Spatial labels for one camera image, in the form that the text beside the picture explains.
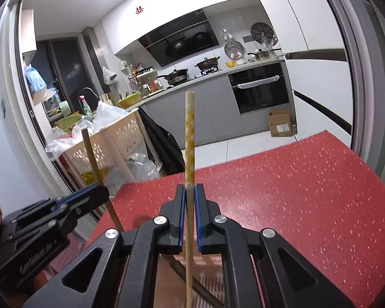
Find black range hood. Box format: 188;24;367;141
138;9;220;68

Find brown wooden chopstick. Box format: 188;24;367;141
81;129;126;232

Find wok with lid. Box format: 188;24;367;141
194;57;221;71

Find green basin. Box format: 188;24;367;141
56;114;84;132

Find white hanging plastic bag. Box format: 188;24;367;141
102;66;118;85

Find cream plastic basket cart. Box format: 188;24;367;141
59;107;151;187

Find blue printed bag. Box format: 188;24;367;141
24;66;49;92

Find black built-in oven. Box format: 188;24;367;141
227;62;291;114

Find black jacket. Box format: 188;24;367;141
137;106;186;177

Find spice rack with bottles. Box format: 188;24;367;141
128;66;164;98

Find silver round steamer rack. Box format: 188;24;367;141
224;40;245;59

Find clear plastic bags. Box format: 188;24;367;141
45;101;129;161

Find white utensil holder box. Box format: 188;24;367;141
159;253;227;308

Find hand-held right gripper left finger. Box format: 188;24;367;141
22;184;187;308

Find grey base cabinets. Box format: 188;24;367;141
138;71;244;151

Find white refrigerator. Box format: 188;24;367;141
271;0;356;150

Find dark utensil handle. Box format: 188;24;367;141
165;255;225;308

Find crumpled clear plastic bag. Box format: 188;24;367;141
106;154;161;193

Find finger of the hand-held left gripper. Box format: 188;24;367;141
46;184;100;210
59;185;111;220

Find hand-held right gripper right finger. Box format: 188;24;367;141
194;184;357;308

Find kitchen faucet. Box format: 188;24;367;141
79;87;99;103

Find yellow cooking oil bottle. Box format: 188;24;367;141
80;170;106;187

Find small steel pot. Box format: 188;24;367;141
248;49;270;61

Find white wall cabinets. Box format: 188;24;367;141
101;0;276;55

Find spray bottle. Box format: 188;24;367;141
78;95;92;116

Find black wok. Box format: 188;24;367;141
157;68;190;85

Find green colander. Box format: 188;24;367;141
117;91;142;110

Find cardboard box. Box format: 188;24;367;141
268;109;297;138

